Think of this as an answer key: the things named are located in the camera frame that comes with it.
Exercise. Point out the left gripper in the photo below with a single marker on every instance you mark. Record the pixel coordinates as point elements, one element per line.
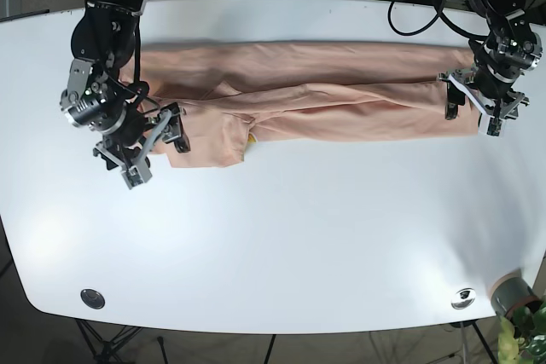
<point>500,60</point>

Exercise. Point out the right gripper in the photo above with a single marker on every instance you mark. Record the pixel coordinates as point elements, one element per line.
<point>96,100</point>

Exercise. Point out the peach T-shirt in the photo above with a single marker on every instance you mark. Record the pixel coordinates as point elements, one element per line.
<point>235,93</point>

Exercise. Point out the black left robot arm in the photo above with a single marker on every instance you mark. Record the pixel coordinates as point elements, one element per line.
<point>498,14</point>

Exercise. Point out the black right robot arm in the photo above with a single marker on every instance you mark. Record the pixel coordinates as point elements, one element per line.
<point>109,34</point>

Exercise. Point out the left silver table grommet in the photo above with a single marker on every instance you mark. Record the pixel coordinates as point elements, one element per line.
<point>92,299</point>

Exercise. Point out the silver table grommet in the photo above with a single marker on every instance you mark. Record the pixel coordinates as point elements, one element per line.
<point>92,299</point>
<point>463,298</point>

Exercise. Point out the grey plant pot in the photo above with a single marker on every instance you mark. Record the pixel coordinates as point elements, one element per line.
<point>511,292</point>

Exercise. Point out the right silver table grommet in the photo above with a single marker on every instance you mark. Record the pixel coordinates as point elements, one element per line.
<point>463,298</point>

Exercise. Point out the green potted plant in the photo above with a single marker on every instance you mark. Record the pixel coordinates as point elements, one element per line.
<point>522,338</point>

